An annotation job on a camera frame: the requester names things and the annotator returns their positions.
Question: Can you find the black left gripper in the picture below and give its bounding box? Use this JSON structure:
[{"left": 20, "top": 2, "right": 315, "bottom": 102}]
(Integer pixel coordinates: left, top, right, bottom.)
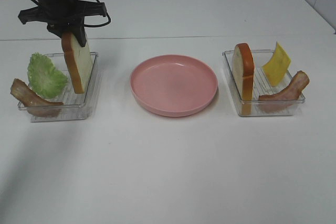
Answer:
[{"left": 18, "top": 0, "right": 107, "bottom": 46}]

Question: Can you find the white bread slice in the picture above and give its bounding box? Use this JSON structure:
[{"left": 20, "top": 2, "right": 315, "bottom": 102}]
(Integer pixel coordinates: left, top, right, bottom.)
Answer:
[{"left": 61, "top": 31, "right": 93, "bottom": 94}]

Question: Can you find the green lettuce leaf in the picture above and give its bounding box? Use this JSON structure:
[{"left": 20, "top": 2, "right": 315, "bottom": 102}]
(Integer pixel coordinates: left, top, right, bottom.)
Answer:
[{"left": 27, "top": 52, "right": 68, "bottom": 99}]

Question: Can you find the brown bacon strip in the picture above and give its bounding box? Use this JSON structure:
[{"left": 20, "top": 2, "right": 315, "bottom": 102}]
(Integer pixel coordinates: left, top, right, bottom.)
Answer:
[{"left": 10, "top": 78, "right": 63, "bottom": 117}]

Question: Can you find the pink bacon strip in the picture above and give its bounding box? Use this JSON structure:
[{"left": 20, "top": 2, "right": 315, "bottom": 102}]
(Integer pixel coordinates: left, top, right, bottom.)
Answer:
[{"left": 258, "top": 70, "right": 310, "bottom": 113}]

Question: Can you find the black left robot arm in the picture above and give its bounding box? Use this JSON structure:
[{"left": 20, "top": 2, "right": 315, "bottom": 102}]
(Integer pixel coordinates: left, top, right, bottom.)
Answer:
[{"left": 18, "top": 0, "right": 108, "bottom": 47}]

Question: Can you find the clear plastic left tray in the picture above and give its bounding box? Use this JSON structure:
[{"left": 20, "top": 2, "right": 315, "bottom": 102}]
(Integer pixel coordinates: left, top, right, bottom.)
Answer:
[{"left": 17, "top": 51, "right": 99, "bottom": 123}]

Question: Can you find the clear plastic tray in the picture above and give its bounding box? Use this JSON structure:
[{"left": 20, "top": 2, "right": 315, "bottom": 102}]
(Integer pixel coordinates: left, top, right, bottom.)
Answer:
[
  {"left": 222, "top": 49, "right": 306, "bottom": 116},
  {"left": 17, "top": 51, "right": 99, "bottom": 123}
]

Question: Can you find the pink round plate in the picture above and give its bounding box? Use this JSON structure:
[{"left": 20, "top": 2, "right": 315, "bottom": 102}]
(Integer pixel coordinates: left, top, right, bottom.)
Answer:
[{"left": 130, "top": 55, "right": 218, "bottom": 117}]

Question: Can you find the upright bread slice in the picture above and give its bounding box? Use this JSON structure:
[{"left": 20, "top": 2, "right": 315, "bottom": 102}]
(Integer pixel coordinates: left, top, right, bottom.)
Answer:
[{"left": 232, "top": 42, "right": 255, "bottom": 116}]

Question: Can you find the clear plastic right tray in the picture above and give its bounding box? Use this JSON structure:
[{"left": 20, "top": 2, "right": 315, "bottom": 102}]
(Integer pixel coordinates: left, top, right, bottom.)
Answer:
[{"left": 222, "top": 49, "right": 306, "bottom": 116}]

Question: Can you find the yellow cheese slice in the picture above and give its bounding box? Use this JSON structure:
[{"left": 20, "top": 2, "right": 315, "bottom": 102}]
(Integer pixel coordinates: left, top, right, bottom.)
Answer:
[{"left": 262, "top": 42, "right": 291, "bottom": 87}]

